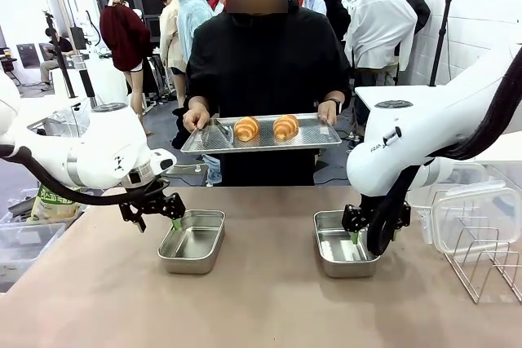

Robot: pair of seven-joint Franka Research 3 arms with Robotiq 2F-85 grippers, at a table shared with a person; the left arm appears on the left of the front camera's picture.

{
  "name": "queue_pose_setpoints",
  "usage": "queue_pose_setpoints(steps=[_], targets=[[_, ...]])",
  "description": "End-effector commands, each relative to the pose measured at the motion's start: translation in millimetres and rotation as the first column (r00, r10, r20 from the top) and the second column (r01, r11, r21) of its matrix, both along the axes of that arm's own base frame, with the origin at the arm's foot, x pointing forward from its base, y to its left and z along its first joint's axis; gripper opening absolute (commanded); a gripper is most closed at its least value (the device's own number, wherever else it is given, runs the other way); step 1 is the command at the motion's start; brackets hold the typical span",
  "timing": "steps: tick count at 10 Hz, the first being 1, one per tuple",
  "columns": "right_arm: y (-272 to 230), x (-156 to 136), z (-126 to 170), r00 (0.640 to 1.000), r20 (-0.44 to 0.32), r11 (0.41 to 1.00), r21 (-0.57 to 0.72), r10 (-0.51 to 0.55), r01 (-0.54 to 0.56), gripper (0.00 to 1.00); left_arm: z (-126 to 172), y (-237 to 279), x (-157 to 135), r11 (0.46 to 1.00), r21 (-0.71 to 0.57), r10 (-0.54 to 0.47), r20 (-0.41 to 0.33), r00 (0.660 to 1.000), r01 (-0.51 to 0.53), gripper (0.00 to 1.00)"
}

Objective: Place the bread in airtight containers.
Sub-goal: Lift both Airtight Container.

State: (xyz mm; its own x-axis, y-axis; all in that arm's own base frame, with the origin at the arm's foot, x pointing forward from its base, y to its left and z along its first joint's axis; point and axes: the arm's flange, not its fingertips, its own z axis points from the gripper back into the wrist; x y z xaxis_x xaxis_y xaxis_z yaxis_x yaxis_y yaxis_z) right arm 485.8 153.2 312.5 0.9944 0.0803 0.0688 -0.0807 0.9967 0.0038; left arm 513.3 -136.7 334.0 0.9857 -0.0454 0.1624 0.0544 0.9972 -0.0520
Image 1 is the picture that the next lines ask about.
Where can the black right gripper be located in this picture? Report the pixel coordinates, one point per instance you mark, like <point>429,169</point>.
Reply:
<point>365,209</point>

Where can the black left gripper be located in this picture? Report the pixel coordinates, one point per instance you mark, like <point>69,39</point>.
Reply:
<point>142,201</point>

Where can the steel rectangular container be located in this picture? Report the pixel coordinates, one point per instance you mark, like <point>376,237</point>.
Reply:
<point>191,250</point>
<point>338,250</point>

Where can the steel tongs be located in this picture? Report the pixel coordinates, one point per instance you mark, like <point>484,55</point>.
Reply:
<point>224,130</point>

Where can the golden croissant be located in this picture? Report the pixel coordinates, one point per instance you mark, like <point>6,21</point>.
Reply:
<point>246,128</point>
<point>285,126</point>

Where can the steel baking tray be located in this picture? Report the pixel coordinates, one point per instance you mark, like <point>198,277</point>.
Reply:
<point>265,142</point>

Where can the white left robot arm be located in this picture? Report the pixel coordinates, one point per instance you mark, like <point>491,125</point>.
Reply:
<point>106,148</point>

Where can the person's right forearm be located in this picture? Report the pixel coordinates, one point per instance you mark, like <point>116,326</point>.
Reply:
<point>198,103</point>

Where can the person's left forearm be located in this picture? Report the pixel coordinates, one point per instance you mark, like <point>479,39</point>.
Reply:
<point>336,95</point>

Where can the person's right hand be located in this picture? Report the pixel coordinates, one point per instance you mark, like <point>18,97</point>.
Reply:
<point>196,120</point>

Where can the person's left hand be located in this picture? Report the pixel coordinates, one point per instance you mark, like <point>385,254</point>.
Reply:
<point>328,112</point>

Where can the clear plastic clip lid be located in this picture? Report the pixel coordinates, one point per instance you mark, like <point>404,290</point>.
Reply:
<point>425,225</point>

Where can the lowered blue jeans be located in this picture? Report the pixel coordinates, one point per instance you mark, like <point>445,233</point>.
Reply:
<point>213,170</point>

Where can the clear plastic storage container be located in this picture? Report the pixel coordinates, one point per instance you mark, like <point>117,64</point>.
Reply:
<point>461,177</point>

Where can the yellow green snack bag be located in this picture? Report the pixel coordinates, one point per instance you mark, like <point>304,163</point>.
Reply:
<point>53,209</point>

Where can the dark wrist watch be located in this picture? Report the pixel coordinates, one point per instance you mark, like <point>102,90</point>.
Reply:
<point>336,105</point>

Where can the clear plastic storage bin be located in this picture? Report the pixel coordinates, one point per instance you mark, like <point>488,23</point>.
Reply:
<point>24,250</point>

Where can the black tripod stand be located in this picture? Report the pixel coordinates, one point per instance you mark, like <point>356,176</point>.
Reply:
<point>61,62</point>
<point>442,34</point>

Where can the mannequin in dark red sweater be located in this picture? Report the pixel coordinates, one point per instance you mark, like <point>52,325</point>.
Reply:
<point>122,34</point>

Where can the mannequin in cream jacket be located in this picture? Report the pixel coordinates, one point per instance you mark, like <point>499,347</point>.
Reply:
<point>169,30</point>

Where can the mannequin in white shirt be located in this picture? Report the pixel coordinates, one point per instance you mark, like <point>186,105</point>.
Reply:
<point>379,26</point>

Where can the seated person in black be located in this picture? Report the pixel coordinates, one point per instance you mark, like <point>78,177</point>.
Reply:
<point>59,44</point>

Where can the mannequin in blue fleece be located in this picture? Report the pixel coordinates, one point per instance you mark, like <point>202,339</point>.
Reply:
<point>191,18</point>

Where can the mannequin in black coat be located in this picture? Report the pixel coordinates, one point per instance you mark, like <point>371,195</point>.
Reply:
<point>336,14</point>

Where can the mannequin in red jacket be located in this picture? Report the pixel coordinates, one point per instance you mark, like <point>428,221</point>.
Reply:
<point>216,5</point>

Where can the mannequin in blue shirt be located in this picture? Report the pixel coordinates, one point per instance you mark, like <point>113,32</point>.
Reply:
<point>314,3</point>

